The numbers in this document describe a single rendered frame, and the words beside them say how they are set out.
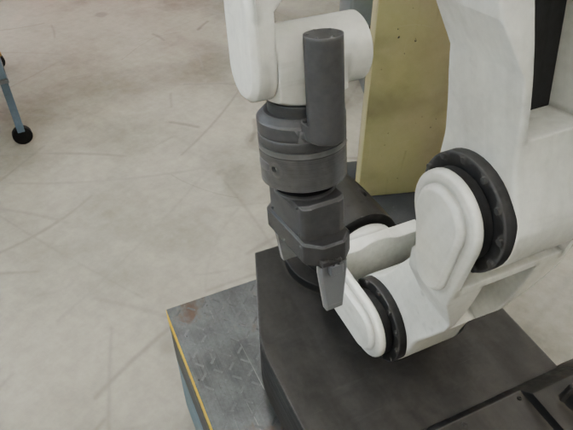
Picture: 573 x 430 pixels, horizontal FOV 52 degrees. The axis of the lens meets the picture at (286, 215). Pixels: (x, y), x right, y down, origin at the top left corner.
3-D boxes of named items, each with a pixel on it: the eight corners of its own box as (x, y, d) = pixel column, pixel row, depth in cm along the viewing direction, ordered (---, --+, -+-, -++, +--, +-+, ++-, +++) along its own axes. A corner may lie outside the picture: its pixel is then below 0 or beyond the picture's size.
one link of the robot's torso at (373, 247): (314, 289, 109) (316, 238, 100) (404, 257, 115) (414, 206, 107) (371, 376, 95) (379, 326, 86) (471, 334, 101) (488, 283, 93)
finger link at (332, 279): (318, 309, 63) (315, 263, 60) (344, 299, 64) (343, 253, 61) (325, 317, 62) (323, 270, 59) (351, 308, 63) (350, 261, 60)
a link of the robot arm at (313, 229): (246, 221, 68) (235, 124, 62) (320, 199, 71) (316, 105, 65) (296, 279, 58) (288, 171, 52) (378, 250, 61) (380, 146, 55)
